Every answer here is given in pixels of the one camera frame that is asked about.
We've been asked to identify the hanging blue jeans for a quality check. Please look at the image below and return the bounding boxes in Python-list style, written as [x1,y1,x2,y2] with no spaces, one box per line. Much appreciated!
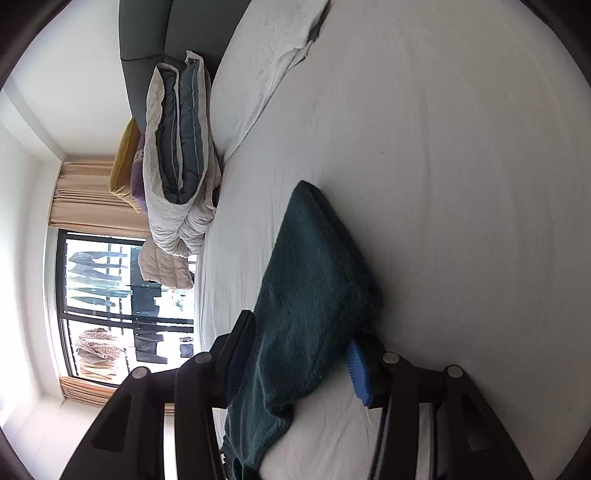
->
[68,251,127,308]

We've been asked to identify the purple pillow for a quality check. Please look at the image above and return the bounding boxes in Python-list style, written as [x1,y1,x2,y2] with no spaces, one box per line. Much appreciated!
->
[130,134,148,213]

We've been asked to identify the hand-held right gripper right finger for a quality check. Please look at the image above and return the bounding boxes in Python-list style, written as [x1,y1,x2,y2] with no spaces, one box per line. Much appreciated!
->
[345,339,550,480]

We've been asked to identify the hanging dark pants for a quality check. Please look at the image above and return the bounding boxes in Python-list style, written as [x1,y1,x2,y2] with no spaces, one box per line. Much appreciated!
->
[134,323,167,365]

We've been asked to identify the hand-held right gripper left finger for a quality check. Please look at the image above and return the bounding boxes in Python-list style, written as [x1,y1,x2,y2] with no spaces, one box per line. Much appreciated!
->
[60,310,257,480]

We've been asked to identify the hanging patterned shirt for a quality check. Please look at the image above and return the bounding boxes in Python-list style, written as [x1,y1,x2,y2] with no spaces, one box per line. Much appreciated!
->
[76,328,125,370]

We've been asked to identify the bed with white sheet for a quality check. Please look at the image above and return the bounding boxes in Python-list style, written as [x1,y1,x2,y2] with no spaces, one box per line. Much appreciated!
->
[194,0,591,480]

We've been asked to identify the black framed window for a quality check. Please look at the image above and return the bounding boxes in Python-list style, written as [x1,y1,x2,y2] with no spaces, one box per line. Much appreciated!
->
[46,228,197,384]

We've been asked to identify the yellow pillow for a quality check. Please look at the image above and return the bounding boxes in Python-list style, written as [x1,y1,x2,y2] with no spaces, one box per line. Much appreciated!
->
[108,117,144,206]

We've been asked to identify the dark green headboard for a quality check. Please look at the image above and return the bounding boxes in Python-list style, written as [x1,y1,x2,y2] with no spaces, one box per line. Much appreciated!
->
[117,0,252,121]

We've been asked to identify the beige quilted pillow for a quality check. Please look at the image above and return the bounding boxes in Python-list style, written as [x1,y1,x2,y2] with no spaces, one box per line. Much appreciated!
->
[137,240,195,291]

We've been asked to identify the folded grey white quilt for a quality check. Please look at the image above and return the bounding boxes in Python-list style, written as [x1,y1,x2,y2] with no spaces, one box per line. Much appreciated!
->
[142,51,223,257]

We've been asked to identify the dark green fleece cloth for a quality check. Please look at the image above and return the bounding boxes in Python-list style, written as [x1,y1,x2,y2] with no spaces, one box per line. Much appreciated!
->
[221,180,384,480]

